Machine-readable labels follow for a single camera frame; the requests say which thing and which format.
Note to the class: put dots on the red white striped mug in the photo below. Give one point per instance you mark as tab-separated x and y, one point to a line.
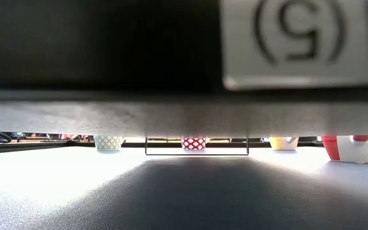
356	150

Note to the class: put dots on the red white lattice mug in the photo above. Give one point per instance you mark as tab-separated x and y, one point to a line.
194	143

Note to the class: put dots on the green white patterned mug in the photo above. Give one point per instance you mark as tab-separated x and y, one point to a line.
109	143

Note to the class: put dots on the yellow mug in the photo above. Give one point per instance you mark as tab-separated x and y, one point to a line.
283	143

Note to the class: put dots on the grey board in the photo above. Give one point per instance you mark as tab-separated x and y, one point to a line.
75	118

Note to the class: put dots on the black panel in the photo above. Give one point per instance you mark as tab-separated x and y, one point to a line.
91	41

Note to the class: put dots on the white label with digits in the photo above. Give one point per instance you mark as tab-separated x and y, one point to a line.
299	67

